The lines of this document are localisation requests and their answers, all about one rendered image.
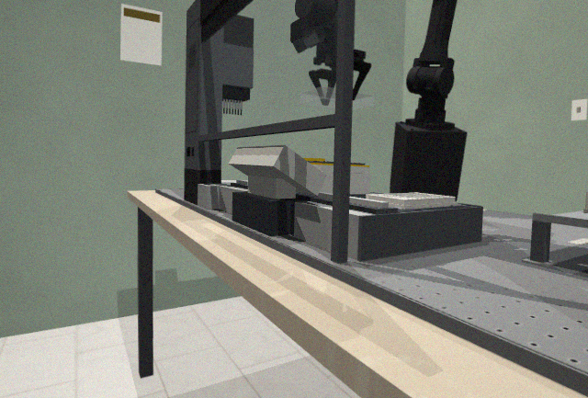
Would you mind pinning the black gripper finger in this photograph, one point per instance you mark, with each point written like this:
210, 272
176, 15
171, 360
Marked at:
363, 69

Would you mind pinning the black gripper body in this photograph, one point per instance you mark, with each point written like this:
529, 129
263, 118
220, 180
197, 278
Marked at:
359, 55

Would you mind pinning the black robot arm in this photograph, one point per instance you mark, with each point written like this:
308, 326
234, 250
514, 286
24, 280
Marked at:
436, 80

